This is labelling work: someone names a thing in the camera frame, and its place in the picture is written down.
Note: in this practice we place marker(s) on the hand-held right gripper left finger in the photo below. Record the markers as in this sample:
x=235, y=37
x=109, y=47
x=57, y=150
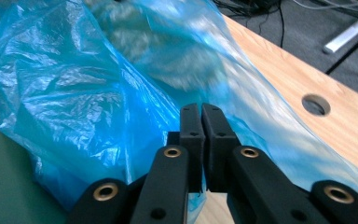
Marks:
x=192, y=155

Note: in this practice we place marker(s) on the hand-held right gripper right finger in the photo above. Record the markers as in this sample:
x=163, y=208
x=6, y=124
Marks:
x=219, y=155

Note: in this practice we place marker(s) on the black folding chair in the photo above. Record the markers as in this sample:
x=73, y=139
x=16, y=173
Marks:
x=338, y=62

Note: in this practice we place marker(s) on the white desk frame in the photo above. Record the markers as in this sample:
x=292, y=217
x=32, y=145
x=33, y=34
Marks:
x=348, y=34

